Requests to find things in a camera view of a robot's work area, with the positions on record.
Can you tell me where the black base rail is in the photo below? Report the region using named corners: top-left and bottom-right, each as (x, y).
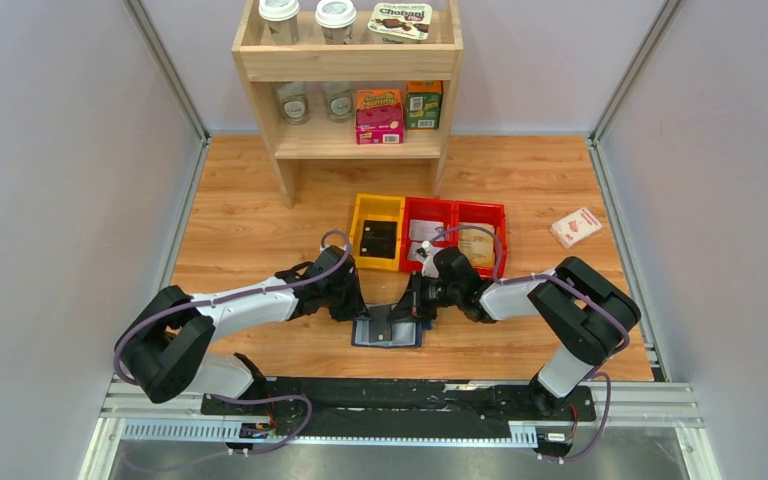
top-left (201, 377), bottom-right (597, 440)

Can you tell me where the right white-lidded paper cup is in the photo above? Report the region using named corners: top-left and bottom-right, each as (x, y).
top-left (314, 0), bottom-right (357, 45)

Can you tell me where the glass jar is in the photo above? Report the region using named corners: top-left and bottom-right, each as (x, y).
top-left (275, 81), bottom-right (309, 125)
top-left (321, 81), bottom-right (354, 123)

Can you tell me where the green orange carton box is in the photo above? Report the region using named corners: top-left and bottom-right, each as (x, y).
top-left (405, 80), bottom-right (443, 130)

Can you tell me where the yellow plastic bin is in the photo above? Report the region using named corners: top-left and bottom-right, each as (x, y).
top-left (350, 193), bottom-right (405, 272)

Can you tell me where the white-lidded paper cup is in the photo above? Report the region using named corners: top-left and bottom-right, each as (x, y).
top-left (314, 0), bottom-right (357, 45)
top-left (258, 0), bottom-right (300, 45)

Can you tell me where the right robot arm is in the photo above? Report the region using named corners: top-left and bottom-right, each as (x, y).
top-left (386, 247), bottom-right (642, 419)

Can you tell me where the black credit card stack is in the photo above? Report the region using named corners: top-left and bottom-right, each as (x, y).
top-left (360, 220), bottom-right (398, 260)

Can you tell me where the silver credit card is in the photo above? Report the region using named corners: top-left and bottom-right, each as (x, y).
top-left (408, 219), bottom-right (445, 242)
top-left (407, 242), bottom-right (426, 263)

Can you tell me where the Chobani yogurt cup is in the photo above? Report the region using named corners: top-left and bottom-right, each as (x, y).
top-left (367, 2), bottom-right (433, 44)

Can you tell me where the upper silver credit card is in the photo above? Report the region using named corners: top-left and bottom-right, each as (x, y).
top-left (408, 219), bottom-right (445, 242)

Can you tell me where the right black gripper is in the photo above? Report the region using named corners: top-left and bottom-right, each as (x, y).
top-left (387, 270), bottom-right (461, 323)

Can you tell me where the red double plastic bin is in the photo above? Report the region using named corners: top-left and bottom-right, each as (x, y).
top-left (399, 197), bottom-right (508, 278)

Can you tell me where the orange pink Scrub Mommy box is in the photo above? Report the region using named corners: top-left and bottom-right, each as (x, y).
top-left (355, 89), bottom-right (405, 145)

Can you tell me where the right glass jar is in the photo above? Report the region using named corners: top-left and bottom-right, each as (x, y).
top-left (321, 81), bottom-right (354, 123)

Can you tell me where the blue leather card holder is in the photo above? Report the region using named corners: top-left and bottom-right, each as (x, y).
top-left (351, 304), bottom-right (432, 349)

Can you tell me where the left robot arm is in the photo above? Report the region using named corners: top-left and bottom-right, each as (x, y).
top-left (113, 246), bottom-right (367, 415)

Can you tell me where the lower silver credit card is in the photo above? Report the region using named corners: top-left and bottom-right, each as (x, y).
top-left (407, 242), bottom-right (426, 263)

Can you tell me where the pink white small box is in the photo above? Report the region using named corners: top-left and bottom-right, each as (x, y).
top-left (549, 207), bottom-right (603, 249)

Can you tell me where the left glass jar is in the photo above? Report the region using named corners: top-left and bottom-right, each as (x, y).
top-left (275, 81), bottom-right (309, 125)

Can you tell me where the wooden two-tier shelf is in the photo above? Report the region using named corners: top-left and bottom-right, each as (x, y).
top-left (231, 1), bottom-right (464, 207)

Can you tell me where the left white-lidded paper cup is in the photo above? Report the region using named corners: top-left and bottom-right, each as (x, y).
top-left (258, 0), bottom-right (300, 45)

